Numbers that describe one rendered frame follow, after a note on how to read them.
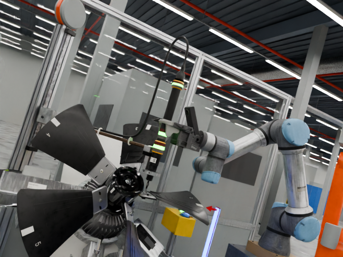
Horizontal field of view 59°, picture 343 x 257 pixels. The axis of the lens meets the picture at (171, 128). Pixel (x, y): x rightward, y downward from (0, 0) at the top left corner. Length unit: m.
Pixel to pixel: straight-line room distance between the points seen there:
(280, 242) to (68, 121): 1.09
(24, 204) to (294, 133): 1.03
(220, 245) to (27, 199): 1.67
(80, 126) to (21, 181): 0.27
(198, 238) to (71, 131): 1.38
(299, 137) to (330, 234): 3.40
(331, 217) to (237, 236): 2.76
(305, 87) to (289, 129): 6.87
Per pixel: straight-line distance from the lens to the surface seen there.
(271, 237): 1.59
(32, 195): 0.95
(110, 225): 1.17
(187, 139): 1.15
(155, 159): 1.12
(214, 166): 1.24
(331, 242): 4.71
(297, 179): 1.42
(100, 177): 1.12
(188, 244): 2.20
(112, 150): 1.46
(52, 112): 1.49
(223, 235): 2.35
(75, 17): 1.68
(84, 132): 1.13
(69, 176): 1.32
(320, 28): 8.81
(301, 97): 8.15
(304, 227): 1.45
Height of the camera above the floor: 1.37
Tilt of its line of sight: 4 degrees up
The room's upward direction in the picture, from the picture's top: 17 degrees clockwise
